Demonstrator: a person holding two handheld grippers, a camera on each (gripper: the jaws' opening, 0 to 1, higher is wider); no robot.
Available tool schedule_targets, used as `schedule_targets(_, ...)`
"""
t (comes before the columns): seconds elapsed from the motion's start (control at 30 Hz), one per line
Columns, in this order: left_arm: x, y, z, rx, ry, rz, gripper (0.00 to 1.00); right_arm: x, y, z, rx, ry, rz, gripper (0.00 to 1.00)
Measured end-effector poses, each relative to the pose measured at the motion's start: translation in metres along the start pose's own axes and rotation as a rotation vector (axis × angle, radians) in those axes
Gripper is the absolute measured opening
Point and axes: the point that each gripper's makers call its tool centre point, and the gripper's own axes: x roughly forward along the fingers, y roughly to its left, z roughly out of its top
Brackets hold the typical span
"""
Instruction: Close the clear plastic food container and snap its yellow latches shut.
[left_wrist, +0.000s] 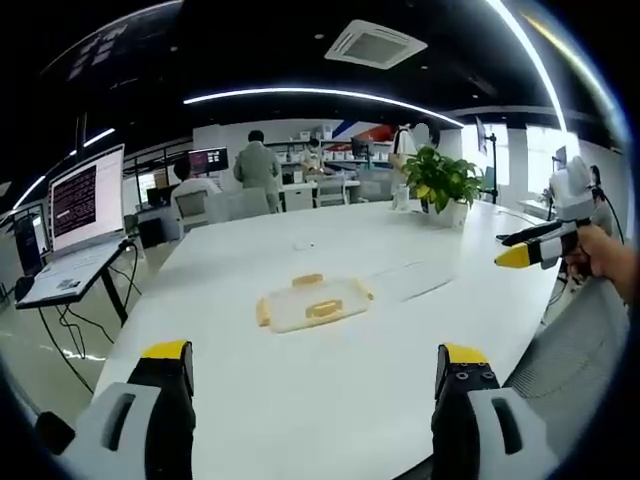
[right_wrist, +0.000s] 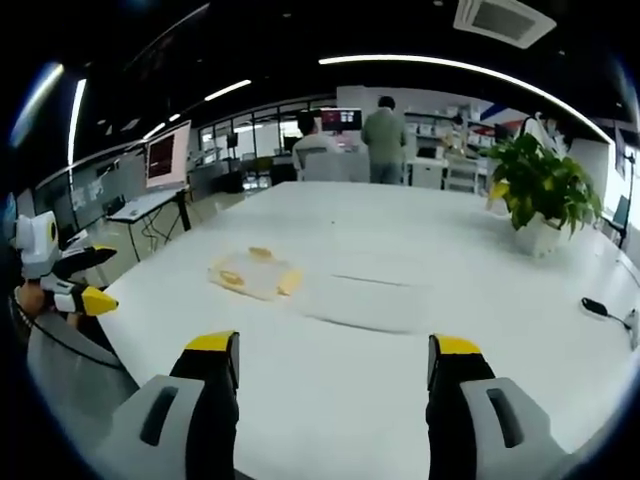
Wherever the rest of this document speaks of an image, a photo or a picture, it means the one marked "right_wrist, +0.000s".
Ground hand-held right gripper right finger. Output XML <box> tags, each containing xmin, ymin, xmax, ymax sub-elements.
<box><xmin>425</xmin><ymin>333</ymin><xmax>571</xmax><ymax>480</ymax></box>

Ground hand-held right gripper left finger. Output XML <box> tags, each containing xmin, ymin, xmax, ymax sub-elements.
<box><xmin>94</xmin><ymin>329</ymin><xmax>241</xmax><ymax>480</ymax></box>

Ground yellow plastic buckle part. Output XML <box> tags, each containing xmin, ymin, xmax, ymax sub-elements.
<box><xmin>207</xmin><ymin>257</ymin><xmax>266</xmax><ymax>301</ymax></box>

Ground clear bag with yellow items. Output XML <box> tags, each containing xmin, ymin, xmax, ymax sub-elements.
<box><xmin>248</xmin><ymin>244</ymin><xmax>305</xmax><ymax>300</ymax></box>

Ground person's left hand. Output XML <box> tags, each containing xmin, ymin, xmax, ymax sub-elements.
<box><xmin>14</xmin><ymin>284</ymin><xmax>49</xmax><ymax>317</ymax></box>

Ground white desk with black legs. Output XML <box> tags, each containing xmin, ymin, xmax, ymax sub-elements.
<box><xmin>105</xmin><ymin>188</ymin><xmax>193</xmax><ymax>262</ymax></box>

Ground computer monitor on desk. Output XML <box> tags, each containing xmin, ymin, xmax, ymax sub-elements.
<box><xmin>144</xmin><ymin>119</ymin><xmax>193</xmax><ymax>192</ymax></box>

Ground potted green plant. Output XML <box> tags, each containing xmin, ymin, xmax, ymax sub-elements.
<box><xmin>482</xmin><ymin>132</ymin><xmax>605</xmax><ymax>259</ymax></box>

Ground short ceiling light strip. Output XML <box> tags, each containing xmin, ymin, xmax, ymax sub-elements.
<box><xmin>203</xmin><ymin>78</ymin><xmax>253</xmax><ymax>103</ymax></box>

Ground white cabinet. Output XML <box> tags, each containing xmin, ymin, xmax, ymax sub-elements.
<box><xmin>406</xmin><ymin>158</ymin><xmax>449</xmax><ymax>191</ymax></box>

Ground teal chair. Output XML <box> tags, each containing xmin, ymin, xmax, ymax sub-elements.
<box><xmin>610</xmin><ymin>194</ymin><xmax>632</xmax><ymax>237</ymax></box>

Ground black tripod stand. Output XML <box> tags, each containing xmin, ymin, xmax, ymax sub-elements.
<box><xmin>618</xmin><ymin>148</ymin><xmax>640</xmax><ymax>250</ymax></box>

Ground storage shelves with boxes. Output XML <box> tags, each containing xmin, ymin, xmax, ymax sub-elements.
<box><xmin>403</xmin><ymin>103</ymin><xmax>497</xmax><ymax>192</ymax></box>

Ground computer monitor with red screen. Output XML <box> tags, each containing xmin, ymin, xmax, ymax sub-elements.
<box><xmin>319</xmin><ymin>107</ymin><xmax>363</xmax><ymax>135</ymax></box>

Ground long curved ceiling light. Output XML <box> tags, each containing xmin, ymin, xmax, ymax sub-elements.
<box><xmin>317</xmin><ymin>53</ymin><xmax>612</xmax><ymax>144</ymax></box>

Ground ceiling air vent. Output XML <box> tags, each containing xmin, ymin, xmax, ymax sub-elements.
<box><xmin>452</xmin><ymin>0</ymin><xmax>558</xmax><ymax>50</ymax></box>

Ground black cable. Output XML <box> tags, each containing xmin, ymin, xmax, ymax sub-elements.
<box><xmin>29</xmin><ymin>314</ymin><xmax>124</xmax><ymax>371</ymax></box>

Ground small black device with cable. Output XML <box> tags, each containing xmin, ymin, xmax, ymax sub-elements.
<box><xmin>580</xmin><ymin>296</ymin><xmax>635</xmax><ymax>331</ymax></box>

